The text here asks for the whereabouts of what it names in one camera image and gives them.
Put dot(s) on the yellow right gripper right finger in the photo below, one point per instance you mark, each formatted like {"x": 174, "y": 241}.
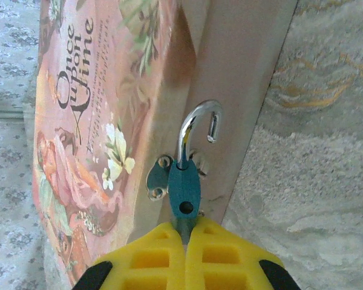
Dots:
{"x": 224, "y": 266}

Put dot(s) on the pink storybook keepsake box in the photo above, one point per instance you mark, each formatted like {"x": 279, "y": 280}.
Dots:
{"x": 109, "y": 90}

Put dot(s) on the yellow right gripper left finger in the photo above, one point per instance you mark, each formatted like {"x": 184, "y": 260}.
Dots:
{"x": 151, "y": 266}

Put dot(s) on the small blue padlock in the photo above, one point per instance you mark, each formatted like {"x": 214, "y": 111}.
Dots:
{"x": 183, "y": 187}

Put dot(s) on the silver metal box hasp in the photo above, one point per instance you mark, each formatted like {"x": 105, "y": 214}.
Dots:
{"x": 157, "y": 178}

